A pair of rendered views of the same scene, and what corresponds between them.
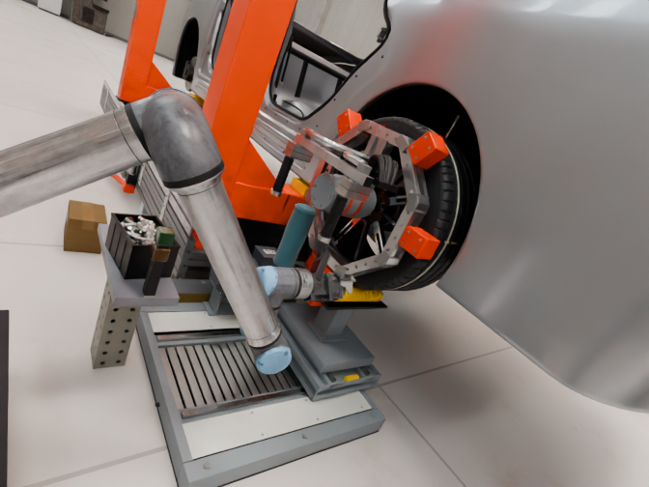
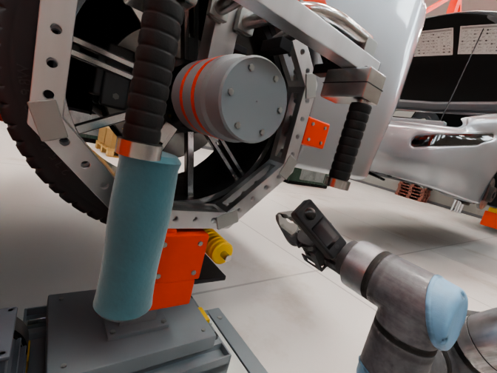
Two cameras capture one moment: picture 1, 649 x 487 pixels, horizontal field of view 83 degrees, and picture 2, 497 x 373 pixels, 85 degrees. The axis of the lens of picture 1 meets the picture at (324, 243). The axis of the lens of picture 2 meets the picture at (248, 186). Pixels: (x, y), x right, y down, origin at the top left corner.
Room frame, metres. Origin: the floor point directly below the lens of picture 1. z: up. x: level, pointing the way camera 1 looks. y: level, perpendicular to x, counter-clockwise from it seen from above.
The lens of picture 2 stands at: (1.18, 0.50, 0.79)
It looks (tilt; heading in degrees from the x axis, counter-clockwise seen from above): 10 degrees down; 275
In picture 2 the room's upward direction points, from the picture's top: 14 degrees clockwise
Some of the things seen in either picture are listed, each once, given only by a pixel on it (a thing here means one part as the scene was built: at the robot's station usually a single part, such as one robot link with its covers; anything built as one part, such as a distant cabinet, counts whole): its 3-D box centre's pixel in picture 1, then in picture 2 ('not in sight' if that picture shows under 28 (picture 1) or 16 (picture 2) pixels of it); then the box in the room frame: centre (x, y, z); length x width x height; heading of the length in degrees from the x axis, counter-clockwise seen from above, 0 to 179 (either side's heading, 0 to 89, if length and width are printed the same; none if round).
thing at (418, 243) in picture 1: (418, 243); (306, 132); (1.13, -0.27, 0.85); 0.09 x 0.08 x 0.07; 43
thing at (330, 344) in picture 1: (334, 312); (138, 285); (1.47, -0.17, 0.32); 0.40 x 0.30 x 0.28; 43
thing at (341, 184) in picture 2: (333, 216); (348, 144); (1.07, 0.01, 0.83); 0.04 x 0.04 x 0.16
